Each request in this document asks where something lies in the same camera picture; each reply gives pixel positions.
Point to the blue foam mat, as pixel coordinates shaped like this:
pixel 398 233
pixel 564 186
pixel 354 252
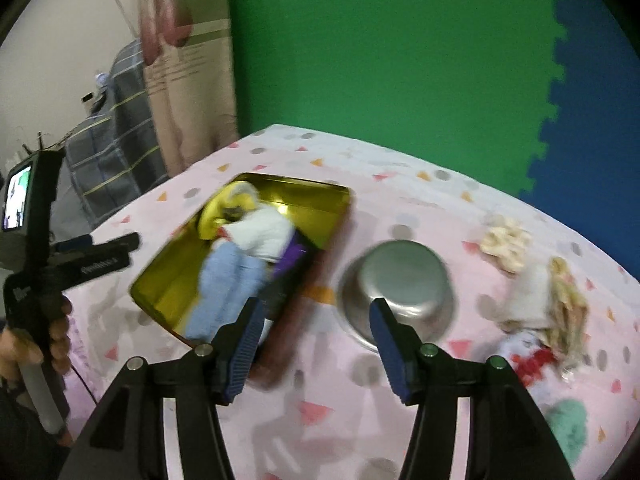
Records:
pixel 600 135

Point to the white printed cloth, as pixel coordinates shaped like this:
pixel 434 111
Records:
pixel 520 347

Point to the green foam mat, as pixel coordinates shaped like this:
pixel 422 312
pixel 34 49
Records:
pixel 375 50

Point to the cream satin scrunchie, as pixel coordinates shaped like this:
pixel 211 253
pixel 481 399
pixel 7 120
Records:
pixel 505 242

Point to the grey plaid cloth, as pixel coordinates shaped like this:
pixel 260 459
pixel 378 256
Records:
pixel 115 150

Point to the light blue fluffy towel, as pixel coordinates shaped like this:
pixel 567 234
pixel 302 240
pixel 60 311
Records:
pixel 220 290

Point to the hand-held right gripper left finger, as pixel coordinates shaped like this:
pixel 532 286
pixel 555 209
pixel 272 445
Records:
pixel 245 350

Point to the pink patterned tablecloth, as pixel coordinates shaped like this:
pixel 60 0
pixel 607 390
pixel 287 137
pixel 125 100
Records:
pixel 400 200

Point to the person's left hand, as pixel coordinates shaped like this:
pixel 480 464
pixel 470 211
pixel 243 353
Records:
pixel 60 330

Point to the wall poster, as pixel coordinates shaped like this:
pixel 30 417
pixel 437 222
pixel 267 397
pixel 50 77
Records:
pixel 195 85

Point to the gold metal tin box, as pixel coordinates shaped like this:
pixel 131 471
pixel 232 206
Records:
pixel 310 205

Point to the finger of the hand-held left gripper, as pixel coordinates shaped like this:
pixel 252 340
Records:
pixel 117 243
pixel 100 265

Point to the beige cloth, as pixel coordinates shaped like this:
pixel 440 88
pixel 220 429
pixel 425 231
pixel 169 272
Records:
pixel 567 305

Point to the purple cloth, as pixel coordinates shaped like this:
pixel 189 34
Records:
pixel 290 257

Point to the stainless steel bowl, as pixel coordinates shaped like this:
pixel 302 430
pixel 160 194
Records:
pixel 405 275

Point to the mint green fluffy cloth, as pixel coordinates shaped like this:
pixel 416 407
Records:
pixel 565 425

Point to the yellow soft toy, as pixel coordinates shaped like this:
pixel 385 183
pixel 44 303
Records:
pixel 215 210

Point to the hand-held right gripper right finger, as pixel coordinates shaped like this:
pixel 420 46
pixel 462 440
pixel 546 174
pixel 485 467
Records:
pixel 395 355

